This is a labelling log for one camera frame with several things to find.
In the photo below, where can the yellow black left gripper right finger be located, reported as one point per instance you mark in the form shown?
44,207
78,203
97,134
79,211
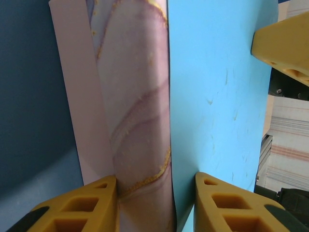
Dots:
229,212

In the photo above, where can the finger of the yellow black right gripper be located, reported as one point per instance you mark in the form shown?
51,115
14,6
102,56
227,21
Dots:
285,46

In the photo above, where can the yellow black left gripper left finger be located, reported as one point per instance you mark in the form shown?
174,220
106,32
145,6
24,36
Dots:
79,212

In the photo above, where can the blue cloth sheet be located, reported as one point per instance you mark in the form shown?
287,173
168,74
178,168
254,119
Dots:
217,96

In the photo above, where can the pink marbled gift box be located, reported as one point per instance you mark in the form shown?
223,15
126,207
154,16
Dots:
135,96

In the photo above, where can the aluminium rail frame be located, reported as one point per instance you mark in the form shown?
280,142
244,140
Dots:
265,157

